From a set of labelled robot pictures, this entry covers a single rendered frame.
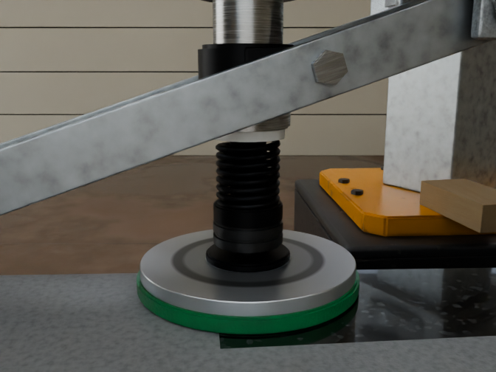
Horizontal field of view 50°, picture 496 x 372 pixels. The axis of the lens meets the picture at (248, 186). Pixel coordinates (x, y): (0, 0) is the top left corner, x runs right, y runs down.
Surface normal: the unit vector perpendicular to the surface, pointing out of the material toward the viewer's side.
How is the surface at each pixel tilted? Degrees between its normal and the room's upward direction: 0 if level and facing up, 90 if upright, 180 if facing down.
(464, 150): 90
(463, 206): 90
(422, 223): 90
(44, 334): 0
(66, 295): 0
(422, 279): 0
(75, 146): 90
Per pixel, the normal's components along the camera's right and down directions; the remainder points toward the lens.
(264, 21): 0.43, 0.20
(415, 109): -0.83, 0.12
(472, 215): -0.98, 0.04
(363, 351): 0.00, -0.98
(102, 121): 0.14, 0.22
